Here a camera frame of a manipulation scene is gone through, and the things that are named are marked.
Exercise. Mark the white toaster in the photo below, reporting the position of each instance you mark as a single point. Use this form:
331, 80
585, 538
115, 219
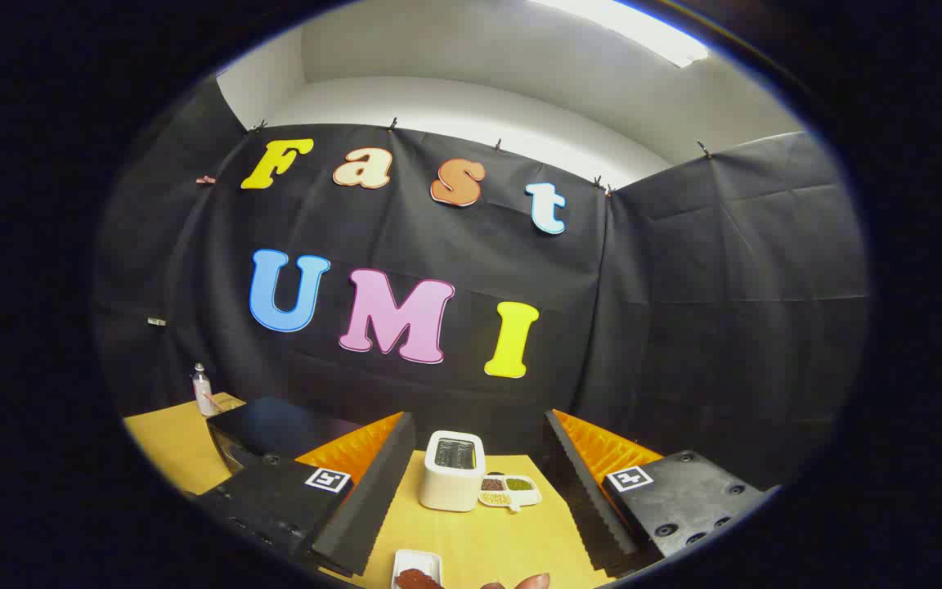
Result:
450, 483

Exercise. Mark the red-brown sausage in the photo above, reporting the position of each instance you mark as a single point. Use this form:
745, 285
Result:
415, 579

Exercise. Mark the white divided bean dish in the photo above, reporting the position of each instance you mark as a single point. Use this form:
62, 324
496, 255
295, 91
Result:
512, 491

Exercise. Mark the black toaster oven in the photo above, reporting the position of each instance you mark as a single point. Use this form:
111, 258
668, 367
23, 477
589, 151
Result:
275, 425

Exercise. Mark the white rectangular plate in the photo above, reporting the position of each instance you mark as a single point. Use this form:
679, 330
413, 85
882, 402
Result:
418, 560

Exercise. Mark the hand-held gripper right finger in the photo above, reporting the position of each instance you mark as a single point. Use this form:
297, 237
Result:
585, 491

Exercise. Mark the small clear plastic bottle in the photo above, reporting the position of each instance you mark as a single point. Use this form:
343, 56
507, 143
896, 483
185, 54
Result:
202, 393

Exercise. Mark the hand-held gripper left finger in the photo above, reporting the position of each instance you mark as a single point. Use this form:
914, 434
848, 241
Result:
373, 491

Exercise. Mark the black backdrop cloth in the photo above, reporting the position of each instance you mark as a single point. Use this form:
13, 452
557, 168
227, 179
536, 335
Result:
684, 327

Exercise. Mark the ceiling light panel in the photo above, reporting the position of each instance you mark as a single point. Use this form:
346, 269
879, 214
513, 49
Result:
634, 29

